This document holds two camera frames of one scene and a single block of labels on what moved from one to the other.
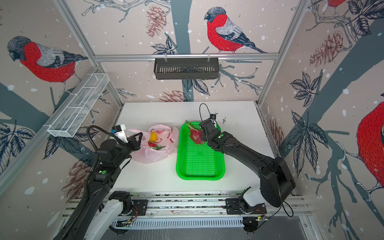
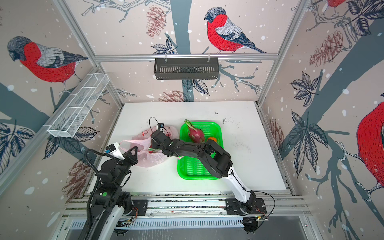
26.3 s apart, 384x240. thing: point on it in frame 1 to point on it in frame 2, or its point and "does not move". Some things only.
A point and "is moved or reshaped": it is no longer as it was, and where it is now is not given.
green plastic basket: x=197 y=162 does not move
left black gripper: x=135 y=144 to x=131 y=158
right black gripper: x=203 y=135 to x=154 y=142
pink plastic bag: x=166 y=137 is moved or reshaped
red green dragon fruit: x=195 y=133 does not move
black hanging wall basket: x=186 y=69 does not move
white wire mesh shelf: x=69 y=119 does not move
